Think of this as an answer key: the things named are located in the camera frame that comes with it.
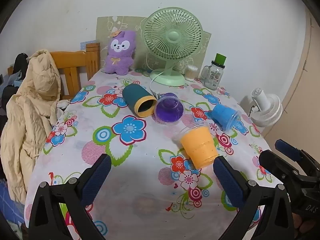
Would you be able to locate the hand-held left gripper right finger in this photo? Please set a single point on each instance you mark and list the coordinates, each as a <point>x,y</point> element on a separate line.
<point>227,181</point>

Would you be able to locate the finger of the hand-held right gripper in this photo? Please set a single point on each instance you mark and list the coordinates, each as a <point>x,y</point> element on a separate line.
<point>271,162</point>
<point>287,150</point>

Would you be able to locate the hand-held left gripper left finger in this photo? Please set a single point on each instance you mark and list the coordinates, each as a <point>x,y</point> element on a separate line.
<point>98,178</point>

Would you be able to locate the orange plastic cup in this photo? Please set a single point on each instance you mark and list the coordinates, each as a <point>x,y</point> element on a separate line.
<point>198,146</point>

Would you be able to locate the blue plastic cup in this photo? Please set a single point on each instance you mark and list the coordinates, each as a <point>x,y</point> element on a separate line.
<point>225,117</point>

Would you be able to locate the teal cup with yellow rim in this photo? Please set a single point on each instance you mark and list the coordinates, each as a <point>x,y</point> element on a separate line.
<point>138,100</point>

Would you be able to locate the purple plastic cup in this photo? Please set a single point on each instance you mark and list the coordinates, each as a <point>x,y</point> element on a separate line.
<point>169,108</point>

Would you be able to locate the person's right hand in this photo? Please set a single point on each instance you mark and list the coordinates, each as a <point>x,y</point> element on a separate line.
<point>306,226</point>

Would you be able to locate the floral tablecloth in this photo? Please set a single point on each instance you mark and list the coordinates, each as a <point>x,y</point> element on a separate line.
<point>140,170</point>

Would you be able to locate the white floor fan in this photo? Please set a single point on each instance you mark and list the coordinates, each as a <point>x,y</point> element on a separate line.
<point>266,108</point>

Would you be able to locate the beige padded jacket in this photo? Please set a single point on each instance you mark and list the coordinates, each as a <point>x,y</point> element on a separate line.
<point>27,110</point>

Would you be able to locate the glass mug with green lid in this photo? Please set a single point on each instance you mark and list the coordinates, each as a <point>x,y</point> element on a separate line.
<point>212,76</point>

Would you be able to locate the cotton swab container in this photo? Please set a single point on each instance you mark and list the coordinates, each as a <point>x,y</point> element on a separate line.
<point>191,73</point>

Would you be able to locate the wooden chair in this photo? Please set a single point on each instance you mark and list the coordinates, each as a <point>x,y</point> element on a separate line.
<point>75,65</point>

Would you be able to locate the dark clothes pile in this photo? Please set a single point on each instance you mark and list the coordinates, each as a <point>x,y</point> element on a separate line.
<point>10,90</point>

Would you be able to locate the purple plush toy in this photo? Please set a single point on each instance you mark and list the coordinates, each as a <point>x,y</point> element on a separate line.
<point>119,53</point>

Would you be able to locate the blue patterned card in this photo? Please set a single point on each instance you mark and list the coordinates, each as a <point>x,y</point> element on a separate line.
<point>83,45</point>

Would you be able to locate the green patterned board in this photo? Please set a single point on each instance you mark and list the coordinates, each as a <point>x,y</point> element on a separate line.
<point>105,28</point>

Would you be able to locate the green desk fan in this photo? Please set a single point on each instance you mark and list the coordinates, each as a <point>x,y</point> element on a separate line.
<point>172,37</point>

